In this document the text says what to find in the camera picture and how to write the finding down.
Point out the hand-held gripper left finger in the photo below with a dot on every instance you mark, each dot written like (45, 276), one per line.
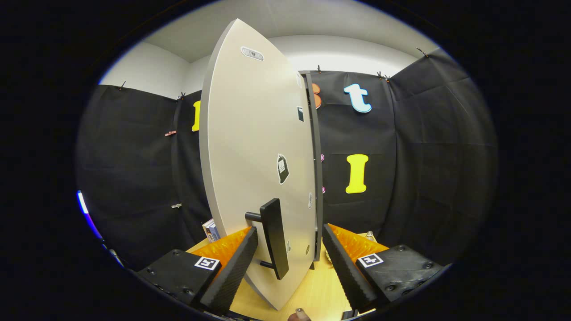
(238, 263)

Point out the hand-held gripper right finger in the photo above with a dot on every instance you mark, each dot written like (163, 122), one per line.
(343, 263)

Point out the blue cover book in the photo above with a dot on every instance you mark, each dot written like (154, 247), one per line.
(213, 230)

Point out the black backdrop cloth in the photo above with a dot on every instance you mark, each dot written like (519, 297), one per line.
(424, 178)

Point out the pink cloth clip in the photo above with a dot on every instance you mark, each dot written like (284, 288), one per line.
(170, 133)

